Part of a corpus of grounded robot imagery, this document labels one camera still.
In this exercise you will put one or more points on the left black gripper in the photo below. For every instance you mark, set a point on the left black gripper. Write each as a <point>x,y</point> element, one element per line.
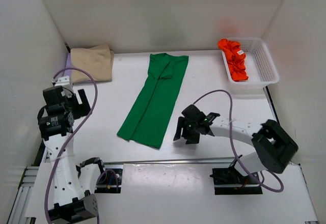
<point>77,104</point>

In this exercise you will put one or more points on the orange t shirt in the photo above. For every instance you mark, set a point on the orange t shirt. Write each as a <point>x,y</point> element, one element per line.
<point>235,58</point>

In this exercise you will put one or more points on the aluminium frame rail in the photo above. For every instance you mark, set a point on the aluminium frame rail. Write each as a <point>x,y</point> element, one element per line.
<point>114,96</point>

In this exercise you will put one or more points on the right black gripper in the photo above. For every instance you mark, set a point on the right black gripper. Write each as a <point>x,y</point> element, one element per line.
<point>187,129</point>

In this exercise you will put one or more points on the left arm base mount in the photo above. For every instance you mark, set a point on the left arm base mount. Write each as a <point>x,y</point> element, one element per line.
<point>111,182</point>

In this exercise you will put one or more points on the white plastic basket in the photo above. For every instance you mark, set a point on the white plastic basket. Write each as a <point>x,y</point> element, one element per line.
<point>259,66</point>

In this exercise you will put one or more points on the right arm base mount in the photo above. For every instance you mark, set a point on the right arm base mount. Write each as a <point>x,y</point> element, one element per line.
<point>228,181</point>

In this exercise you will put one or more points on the green t shirt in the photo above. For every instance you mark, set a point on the green t shirt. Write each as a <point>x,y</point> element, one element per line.
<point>148,119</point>

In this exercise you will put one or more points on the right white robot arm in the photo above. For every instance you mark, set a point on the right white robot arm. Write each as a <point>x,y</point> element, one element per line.
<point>274,148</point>

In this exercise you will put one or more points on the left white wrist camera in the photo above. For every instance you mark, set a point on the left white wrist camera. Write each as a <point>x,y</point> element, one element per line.
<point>62,81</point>

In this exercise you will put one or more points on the white front board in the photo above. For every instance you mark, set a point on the white front board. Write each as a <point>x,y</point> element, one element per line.
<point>184,193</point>

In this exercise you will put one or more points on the beige t shirt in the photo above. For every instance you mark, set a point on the beige t shirt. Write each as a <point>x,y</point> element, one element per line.
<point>97,61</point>

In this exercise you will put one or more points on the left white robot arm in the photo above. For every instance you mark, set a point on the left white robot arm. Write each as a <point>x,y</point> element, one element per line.
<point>69,196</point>

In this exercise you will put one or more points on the purple t shirt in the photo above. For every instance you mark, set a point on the purple t shirt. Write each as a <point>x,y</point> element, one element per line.
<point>68,72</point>

